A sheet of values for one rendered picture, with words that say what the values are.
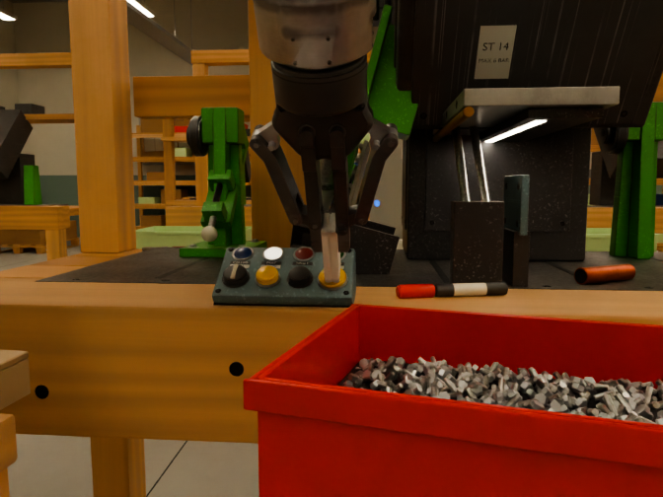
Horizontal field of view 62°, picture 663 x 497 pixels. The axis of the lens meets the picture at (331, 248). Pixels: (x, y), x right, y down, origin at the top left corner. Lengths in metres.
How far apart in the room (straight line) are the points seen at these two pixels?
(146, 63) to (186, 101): 10.61
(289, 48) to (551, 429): 0.29
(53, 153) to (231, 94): 11.35
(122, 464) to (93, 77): 0.87
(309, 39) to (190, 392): 0.39
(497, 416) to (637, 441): 0.06
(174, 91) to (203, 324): 0.83
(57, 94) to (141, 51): 1.91
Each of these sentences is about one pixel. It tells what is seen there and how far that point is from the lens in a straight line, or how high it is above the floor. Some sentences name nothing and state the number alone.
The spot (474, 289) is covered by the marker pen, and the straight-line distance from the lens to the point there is 0.65.
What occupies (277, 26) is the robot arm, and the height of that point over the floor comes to 1.14.
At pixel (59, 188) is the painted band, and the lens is 12.53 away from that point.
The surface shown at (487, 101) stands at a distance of 0.63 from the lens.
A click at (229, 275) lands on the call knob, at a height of 0.93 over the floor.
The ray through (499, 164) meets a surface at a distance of 0.98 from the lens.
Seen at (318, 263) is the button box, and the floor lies 0.94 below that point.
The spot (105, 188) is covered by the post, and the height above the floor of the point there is 1.02.
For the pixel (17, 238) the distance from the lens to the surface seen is 9.74.
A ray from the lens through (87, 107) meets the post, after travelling 1.33.
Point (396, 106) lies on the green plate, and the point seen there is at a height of 1.14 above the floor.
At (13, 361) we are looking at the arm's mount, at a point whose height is 0.88.
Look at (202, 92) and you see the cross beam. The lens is 1.33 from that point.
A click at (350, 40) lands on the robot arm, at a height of 1.13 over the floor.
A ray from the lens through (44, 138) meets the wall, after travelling 12.70.
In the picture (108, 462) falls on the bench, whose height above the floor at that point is 0.39.
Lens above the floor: 1.03
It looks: 6 degrees down
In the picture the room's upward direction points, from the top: straight up
